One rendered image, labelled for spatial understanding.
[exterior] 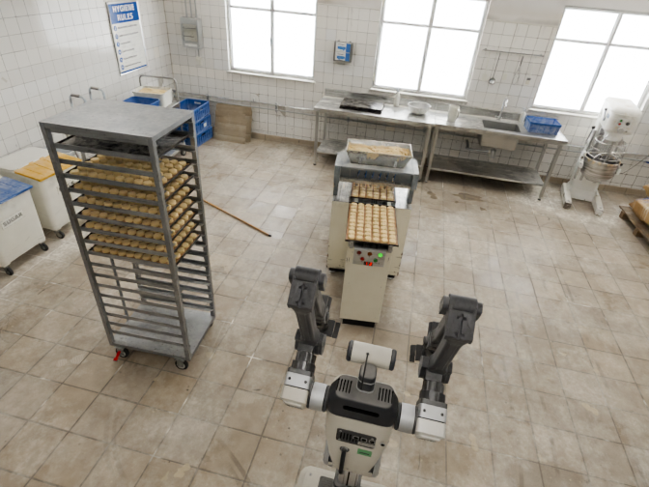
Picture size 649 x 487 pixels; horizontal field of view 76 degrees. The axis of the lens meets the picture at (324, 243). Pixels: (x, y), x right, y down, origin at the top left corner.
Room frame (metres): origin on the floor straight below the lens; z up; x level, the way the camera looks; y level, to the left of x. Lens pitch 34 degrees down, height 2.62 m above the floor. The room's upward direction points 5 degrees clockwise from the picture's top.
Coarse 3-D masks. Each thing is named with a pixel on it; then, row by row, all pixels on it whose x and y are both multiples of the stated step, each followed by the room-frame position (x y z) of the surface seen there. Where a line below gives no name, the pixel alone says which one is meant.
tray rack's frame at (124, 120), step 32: (64, 128) 2.09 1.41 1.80; (96, 128) 2.09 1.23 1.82; (128, 128) 2.13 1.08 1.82; (160, 128) 2.16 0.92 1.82; (64, 192) 2.11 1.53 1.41; (96, 288) 2.11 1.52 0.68; (128, 320) 2.35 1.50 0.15; (160, 320) 2.38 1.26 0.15; (192, 320) 2.40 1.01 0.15; (160, 352) 2.06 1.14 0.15; (192, 352) 2.08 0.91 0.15
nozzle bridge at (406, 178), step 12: (348, 156) 3.56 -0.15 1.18; (336, 168) 3.33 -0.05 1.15; (348, 168) 3.32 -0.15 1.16; (360, 168) 3.31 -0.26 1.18; (372, 168) 3.32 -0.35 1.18; (384, 168) 3.35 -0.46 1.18; (396, 168) 3.36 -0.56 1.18; (408, 168) 3.38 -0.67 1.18; (336, 180) 3.33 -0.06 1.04; (348, 180) 3.36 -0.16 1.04; (360, 180) 3.36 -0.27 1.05; (396, 180) 3.38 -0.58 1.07; (408, 180) 3.37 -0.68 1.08; (336, 192) 3.43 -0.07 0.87; (408, 192) 3.47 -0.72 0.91
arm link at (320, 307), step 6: (294, 270) 0.99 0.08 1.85; (324, 276) 0.97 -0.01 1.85; (318, 282) 0.96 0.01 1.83; (324, 282) 0.98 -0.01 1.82; (324, 288) 0.98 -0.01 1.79; (318, 294) 1.04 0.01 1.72; (318, 300) 1.04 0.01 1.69; (318, 306) 1.06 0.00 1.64; (324, 306) 1.14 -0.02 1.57; (318, 312) 1.09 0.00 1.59; (324, 312) 1.13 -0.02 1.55; (318, 318) 1.12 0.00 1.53; (324, 318) 1.14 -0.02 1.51
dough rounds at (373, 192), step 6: (354, 186) 3.49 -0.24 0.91; (360, 186) 3.49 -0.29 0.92; (366, 186) 3.53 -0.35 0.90; (372, 186) 3.50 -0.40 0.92; (354, 192) 3.36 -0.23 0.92; (360, 192) 3.38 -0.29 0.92; (366, 192) 3.42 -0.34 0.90; (372, 192) 3.42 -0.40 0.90; (378, 192) 3.39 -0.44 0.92; (384, 192) 3.41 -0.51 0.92; (390, 192) 3.41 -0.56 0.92; (378, 198) 3.31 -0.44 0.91; (384, 198) 3.30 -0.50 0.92; (390, 198) 3.30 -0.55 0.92
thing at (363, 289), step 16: (352, 256) 2.63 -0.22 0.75; (352, 272) 2.62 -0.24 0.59; (368, 272) 2.62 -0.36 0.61; (384, 272) 2.61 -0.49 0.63; (352, 288) 2.62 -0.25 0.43; (368, 288) 2.61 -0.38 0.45; (384, 288) 2.61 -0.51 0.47; (352, 304) 2.62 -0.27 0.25; (368, 304) 2.61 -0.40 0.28; (352, 320) 2.65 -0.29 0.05; (368, 320) 2.61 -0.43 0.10
